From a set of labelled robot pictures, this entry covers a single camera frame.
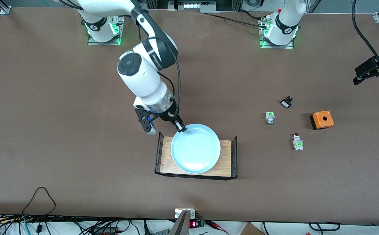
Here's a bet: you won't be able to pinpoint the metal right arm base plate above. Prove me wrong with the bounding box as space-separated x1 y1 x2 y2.
87 14 125 46

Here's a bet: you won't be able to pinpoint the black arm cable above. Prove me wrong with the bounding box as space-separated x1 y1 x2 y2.
352 0 379 71
137 6 181 115

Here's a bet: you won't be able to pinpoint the orange button enclosure box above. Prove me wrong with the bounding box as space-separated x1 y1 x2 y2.
309 110 335 131

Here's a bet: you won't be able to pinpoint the red push button green block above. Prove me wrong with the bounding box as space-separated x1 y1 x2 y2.
292 133 305 151

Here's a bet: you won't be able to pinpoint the wooden tray black wire sides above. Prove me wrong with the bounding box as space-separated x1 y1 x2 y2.
154 131 239 181

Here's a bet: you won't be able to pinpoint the black coiled cable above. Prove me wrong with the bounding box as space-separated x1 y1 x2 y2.
308 221 341 232

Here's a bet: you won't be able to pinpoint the black white rectangular switch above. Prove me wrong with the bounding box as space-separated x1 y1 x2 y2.
280 96 294 109

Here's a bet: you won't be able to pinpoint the black looped cable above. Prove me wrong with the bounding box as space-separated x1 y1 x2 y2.
21 186 57 218

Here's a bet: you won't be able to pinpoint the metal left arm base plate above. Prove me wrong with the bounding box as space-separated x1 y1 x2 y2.
259 20 295 50

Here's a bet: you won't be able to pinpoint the light blue ceramic plate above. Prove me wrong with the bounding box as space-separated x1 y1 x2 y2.
171 123 222 174

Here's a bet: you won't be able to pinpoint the metal camera post bracket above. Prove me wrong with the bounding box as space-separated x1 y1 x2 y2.
174 208 196 219

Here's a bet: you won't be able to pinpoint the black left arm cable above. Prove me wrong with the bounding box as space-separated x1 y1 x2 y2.
352 0 379 71

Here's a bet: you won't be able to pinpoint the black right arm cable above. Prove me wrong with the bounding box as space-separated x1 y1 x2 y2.
137 6 181 115

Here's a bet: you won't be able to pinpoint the brown cardboard piece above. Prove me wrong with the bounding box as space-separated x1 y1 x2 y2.
240 222 266 235

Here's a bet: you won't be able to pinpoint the white power strip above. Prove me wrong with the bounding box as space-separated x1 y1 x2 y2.
182 1 204 10

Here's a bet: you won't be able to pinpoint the aluminium corner post bracket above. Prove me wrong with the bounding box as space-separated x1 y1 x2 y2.
0 0 12 15

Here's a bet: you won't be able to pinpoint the black cable across table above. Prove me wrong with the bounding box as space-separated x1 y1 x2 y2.
206 10 269 29

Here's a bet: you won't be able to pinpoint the grey camera post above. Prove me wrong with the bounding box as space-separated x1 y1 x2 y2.
169 210 190 235

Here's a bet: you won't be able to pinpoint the red black clip leads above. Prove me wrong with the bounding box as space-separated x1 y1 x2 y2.
205 220 230 235

